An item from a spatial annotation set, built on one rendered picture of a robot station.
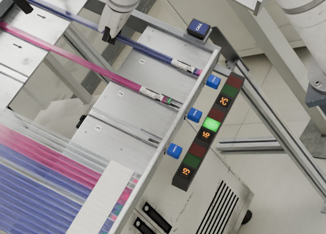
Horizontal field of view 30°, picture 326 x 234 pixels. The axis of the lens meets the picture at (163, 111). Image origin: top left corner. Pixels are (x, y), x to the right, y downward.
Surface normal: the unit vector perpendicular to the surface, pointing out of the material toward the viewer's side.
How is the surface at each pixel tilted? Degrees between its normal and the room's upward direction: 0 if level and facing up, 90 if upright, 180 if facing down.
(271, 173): 0
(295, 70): 90
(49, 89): 90
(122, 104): 45
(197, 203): 90
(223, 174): 90
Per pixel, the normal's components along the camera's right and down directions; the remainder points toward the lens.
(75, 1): 0.07, -0.51
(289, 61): 0.61, 0.04
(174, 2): -0.45, 0.75
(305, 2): -0.11, 0.67
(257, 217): -0.58, -0.65
